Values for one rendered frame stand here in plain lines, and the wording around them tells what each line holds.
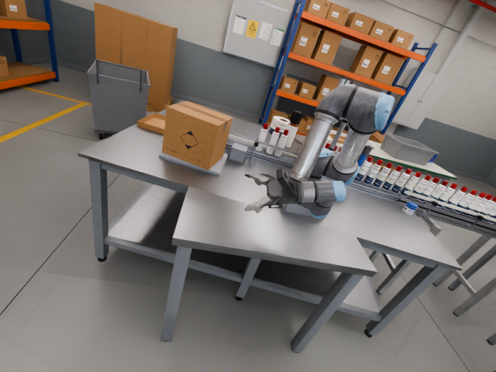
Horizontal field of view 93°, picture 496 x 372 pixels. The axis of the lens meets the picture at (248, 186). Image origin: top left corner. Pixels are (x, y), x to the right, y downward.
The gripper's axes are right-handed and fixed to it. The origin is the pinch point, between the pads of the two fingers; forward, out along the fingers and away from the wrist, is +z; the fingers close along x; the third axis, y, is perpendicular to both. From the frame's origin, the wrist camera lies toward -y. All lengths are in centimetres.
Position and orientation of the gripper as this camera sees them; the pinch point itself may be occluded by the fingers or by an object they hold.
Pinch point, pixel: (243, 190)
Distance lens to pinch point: 83.6
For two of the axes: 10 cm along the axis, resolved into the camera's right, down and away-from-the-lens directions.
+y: 0.4, 5.8, 8.2
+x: 0.0, -8.2, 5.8
